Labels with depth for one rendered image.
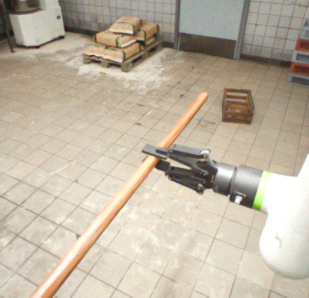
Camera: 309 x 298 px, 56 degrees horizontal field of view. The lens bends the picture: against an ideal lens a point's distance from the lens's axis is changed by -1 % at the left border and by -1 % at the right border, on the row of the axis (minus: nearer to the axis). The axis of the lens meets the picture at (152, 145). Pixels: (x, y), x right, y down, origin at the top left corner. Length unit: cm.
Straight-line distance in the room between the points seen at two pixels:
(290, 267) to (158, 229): 160
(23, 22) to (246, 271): 495
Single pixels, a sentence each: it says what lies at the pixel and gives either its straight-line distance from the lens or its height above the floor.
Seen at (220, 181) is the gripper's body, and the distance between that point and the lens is 69.
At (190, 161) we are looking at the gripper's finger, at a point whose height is 122.
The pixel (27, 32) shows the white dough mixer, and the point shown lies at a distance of 569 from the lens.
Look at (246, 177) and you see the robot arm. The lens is 68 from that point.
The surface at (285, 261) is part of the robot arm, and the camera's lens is 58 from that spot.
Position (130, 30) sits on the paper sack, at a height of 52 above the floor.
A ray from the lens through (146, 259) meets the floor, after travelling 198.
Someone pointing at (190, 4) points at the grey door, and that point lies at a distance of 510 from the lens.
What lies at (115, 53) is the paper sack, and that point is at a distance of 440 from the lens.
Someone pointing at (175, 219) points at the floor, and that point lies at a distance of 218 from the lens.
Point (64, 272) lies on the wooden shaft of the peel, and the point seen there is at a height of 121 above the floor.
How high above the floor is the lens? 168
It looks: 36 degrees down
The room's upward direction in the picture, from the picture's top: straight up
